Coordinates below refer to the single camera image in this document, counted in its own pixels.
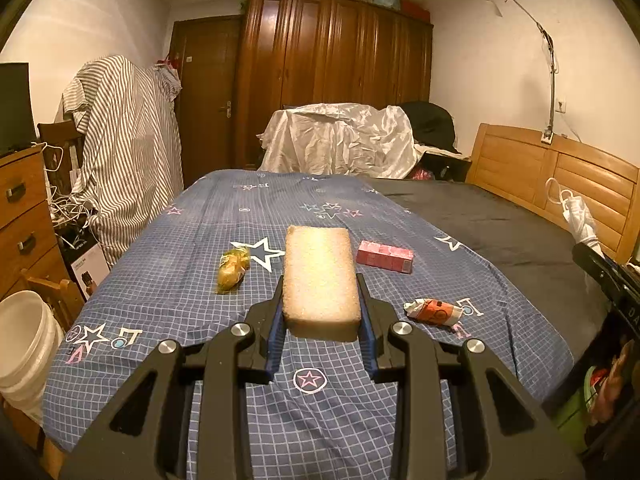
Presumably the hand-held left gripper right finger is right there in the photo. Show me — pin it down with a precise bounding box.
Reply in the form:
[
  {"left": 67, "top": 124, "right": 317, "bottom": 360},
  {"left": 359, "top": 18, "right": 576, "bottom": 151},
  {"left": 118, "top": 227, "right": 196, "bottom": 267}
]
[{"left": 355, "top": 273, "right": 586, "bottom": 480}]

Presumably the brown wooden door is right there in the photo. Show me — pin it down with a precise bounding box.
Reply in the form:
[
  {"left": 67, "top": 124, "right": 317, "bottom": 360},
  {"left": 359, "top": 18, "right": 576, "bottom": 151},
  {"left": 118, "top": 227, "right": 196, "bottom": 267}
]
[{"left": 167, "top": 16, "right": 244, "bottom": 191}]

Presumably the wooden drawer dresser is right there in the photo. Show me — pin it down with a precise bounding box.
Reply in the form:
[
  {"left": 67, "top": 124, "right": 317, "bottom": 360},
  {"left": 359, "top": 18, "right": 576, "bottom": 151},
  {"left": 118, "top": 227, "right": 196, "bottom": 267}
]
[{"left": 0, "top": 146, "right": 72, "bottom": 302}]

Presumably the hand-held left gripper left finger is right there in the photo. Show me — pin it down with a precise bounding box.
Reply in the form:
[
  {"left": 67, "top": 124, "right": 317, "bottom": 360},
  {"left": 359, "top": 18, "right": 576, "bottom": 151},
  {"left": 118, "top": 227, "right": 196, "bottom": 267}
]
[{"left": 60, "top": 279, "right": 288, "bottom": 480}]

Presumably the tangle of white cables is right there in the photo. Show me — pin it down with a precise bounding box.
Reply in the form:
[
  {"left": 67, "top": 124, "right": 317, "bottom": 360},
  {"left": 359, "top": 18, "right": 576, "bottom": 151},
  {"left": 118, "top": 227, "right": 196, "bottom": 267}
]
[{"left": 44, "top": 141, "right": 102, "bottom": 232}]

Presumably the light wooden stool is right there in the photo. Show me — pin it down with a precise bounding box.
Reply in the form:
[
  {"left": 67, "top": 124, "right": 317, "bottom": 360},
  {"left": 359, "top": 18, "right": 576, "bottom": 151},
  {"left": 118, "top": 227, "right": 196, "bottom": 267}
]
[{"left": 20, "top": 268, "right": 86, "bottom": 329}]

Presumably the yellow crumpled wrapper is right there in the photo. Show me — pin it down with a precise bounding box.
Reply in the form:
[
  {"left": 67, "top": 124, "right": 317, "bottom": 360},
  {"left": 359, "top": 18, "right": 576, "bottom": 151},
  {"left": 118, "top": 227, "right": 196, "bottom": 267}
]
[{"left": 215, "top": 245, "right": 252, "bottom": 295}]

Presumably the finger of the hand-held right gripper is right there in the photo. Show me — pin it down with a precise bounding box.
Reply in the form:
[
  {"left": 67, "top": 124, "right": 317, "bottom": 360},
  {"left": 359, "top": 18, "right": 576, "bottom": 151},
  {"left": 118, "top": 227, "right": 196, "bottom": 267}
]
[{"left": 571, "top": 241, "right": 618, "bottom": 288}]

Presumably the black white cardboard box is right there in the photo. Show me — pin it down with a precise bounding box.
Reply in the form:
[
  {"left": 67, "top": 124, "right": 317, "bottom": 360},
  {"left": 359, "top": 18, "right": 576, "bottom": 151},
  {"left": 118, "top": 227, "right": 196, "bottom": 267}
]
[{"left": 56, "top": 230, "right": 111, "bottom": 302}]

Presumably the white plastic bucket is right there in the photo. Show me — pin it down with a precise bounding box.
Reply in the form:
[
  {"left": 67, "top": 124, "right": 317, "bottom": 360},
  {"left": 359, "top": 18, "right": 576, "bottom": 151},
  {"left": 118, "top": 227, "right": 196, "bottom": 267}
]
[{"left": 0, "top": 290, "right": 65, "bottom": 424}]

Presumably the white foam block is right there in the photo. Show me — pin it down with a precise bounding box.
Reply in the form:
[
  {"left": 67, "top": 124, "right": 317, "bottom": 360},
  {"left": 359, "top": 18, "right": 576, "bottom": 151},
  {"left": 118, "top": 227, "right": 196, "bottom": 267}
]
[{"left": 281, "top": 225, "right": 362, "bottom": 340}]

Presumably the crumpled orange white wrapper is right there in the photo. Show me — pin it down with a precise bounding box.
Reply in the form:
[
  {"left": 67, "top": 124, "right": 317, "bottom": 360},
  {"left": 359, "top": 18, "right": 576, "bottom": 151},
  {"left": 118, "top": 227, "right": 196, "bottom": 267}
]
[{"left": 403, "top": 297, "right": 461, "bottom": 329}]

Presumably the white face mask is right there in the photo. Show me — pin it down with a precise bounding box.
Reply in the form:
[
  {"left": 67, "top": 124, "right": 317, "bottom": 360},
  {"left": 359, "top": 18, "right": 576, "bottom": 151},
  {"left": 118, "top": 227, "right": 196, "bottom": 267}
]
[{"left": 544, "top": 177, "right": 601, "bottom": 257}]

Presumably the dark grey bed sheet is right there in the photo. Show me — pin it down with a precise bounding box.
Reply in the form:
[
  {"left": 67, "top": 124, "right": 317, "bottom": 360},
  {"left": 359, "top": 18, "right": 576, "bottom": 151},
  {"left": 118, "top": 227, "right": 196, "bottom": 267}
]
[{"left": 360, "top": 176, "right": 617, "bottom": 403}]

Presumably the black cloth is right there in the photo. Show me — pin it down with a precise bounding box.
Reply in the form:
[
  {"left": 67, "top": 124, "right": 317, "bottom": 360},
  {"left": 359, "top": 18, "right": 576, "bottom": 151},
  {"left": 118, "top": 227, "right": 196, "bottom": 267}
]
[{"left": 400, "top": 101, "right": 464, "bottom": 155}]

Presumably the blue grid printed blanket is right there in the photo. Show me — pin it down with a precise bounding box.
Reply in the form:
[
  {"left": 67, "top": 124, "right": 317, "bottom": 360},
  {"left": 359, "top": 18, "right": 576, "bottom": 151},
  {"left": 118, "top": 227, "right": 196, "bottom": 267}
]
[{"left": 42, "top": 168, "right": 576, "bottom": 480}]

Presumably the pink carton box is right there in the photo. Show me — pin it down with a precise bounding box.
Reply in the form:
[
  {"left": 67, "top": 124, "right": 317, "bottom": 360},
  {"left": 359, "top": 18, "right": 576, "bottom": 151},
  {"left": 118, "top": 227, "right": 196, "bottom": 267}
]
[{"left": 355, "top": 239, "right": 415, "bottom": 275}]

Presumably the wooden headboard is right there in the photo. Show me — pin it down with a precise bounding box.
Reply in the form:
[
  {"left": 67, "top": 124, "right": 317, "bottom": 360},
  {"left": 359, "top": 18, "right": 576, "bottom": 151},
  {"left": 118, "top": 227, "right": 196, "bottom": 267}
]
[{"left": 465, "top": 122, "right": 640, "bottom": 267}]

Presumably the dark wooden chair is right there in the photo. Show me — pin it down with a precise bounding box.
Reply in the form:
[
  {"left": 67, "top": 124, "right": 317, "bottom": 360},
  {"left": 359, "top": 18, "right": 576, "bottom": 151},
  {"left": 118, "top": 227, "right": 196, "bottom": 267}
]
[{"left": 37, "top": 120, "right": 87, "bottom": 187}]

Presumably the white satin cloth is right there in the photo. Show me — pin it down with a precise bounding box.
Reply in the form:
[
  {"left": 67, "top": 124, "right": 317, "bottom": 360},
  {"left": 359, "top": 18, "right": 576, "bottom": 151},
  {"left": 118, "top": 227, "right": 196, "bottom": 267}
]
[{"left": 257, "top": 102, "right": 427, "bottom": 180}]

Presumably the brown wooden wardrobe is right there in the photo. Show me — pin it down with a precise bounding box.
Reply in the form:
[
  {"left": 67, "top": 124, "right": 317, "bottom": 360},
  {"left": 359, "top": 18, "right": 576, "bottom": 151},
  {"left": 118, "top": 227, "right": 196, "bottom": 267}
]
[{"left": 235, "top": 0, "right": 435, "bottom": 171}]

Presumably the black monitor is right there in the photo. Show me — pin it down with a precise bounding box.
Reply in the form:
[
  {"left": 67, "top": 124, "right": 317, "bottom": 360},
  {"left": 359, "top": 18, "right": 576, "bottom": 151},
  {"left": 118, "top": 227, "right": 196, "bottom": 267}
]
[{"left": 0, "top": 62, "right": 31, "bottom": 157}]

